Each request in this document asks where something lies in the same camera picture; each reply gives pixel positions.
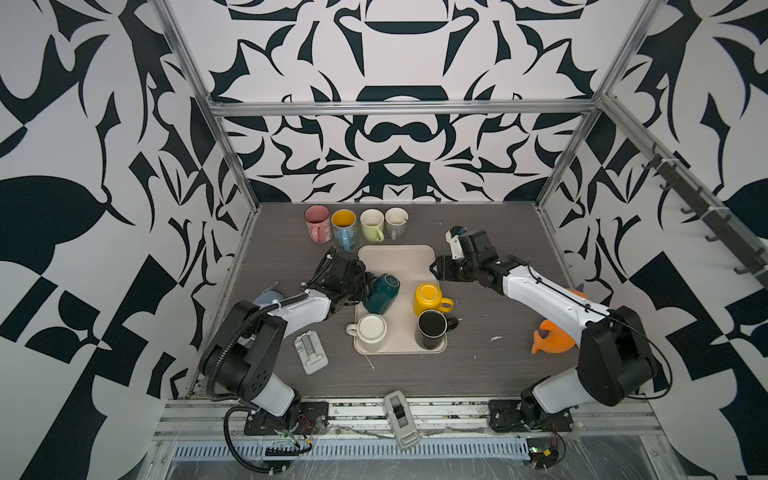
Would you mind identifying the white mug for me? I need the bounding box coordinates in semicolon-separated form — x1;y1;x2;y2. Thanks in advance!
346;314;388;353

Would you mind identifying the grey block on table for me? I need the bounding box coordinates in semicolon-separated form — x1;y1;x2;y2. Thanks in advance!
294;330;329;375

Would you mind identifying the dark green mug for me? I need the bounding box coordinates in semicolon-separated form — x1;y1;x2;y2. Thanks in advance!
363;273;401;315

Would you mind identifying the black mug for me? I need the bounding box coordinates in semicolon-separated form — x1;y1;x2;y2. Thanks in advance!
415;310;459;350

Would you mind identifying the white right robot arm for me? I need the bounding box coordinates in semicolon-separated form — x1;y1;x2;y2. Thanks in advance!
430;226;664;428

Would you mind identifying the black hook rail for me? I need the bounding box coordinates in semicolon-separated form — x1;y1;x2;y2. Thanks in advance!
640;143;767;289

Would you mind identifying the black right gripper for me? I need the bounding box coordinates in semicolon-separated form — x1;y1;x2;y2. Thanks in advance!
427;254;481;283

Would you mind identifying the white slotted cable duct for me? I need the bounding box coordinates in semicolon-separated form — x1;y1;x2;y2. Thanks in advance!
263;436;532;462

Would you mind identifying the beige plastic tray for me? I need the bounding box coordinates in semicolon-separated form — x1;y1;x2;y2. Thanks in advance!
353;244;448;355

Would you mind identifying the light blue plate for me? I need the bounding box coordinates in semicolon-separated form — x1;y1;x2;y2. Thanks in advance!
253;290;284;307

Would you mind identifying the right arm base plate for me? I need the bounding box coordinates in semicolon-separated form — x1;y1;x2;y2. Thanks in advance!
488;397;573;433

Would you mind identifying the orange shark plush toy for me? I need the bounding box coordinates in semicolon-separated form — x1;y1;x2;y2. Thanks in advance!
531;319;576;354

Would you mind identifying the pink patterned mug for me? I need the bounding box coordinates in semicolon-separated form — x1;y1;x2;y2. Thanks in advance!
304;205;333;244

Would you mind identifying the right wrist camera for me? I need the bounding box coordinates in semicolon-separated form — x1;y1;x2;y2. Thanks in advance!
445;226;467;260

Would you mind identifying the grey mug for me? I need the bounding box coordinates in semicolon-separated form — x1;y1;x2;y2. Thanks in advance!
385;207;409;241

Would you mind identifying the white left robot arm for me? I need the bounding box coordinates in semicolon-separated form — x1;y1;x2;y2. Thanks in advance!
199;247;376;476

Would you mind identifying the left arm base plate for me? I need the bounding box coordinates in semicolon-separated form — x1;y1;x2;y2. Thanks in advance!
244;401;329;436

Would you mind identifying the light green mug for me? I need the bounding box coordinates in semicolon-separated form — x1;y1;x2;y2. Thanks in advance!
360;209;385;243

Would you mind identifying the yellow mug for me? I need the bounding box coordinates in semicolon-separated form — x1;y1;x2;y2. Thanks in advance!
413;283;454;316

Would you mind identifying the small circuit board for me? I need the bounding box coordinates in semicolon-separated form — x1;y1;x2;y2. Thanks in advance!
523;434;567;471

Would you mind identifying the blue butterfly mug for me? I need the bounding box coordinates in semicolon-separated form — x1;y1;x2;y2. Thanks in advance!
331;209;358;252

